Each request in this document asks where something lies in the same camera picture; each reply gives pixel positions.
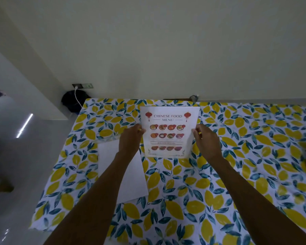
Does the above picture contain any white cable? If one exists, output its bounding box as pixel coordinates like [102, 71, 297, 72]
[74, 86, 83, 109]

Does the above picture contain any dark bag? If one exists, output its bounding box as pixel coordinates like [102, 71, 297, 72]
[61, 90, 91, 115]

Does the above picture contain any white paper sheet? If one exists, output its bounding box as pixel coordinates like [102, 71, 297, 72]
[97, 139, 149, 204]

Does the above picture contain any person's right forearm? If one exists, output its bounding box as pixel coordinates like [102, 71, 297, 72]
[207, 156, 306, 245]

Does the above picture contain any person's right hand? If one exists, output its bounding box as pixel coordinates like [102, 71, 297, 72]
[192, 124, 223, 161]

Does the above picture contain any person's left hand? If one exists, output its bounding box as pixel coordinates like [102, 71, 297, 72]
[118, 124, 146, 157]

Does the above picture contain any lemon print tablecloth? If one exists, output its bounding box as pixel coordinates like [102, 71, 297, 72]
[29, 98, 306, 245]

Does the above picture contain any person's left forearm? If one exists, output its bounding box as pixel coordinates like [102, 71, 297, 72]
[43, 150, 141, 245]

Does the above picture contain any white printed menu sheet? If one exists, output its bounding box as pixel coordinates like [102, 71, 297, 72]
[140, 106, 200, 158]

